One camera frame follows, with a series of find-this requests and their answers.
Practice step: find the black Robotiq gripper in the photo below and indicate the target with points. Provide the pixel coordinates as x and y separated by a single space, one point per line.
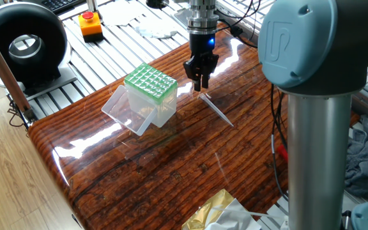
202 46

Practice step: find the clear large pipette tip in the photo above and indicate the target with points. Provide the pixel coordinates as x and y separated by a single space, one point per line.
217 110

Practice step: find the clear tip box green rack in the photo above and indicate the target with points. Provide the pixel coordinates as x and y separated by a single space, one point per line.
152 83

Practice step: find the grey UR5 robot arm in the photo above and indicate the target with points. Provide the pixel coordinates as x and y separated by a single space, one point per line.
318 64

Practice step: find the dark grey metal plate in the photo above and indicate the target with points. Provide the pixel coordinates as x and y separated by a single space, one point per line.
181 16

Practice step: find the white crumpled cloth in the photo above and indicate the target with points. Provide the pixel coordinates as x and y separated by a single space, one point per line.
156 28

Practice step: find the black knob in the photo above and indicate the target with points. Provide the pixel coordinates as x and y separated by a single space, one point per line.
156 3

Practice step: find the white paper sheet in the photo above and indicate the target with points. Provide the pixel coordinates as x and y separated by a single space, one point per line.
120 12

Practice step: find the orange emergency stop button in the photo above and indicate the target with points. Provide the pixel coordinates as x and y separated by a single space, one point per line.
89 27

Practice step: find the gold foil bag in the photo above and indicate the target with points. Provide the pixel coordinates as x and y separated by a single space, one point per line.
209 211

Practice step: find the black keyboard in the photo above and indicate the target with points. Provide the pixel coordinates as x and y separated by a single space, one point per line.
62 4

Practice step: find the grey cloth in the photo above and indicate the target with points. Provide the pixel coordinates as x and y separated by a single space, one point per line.
367 159

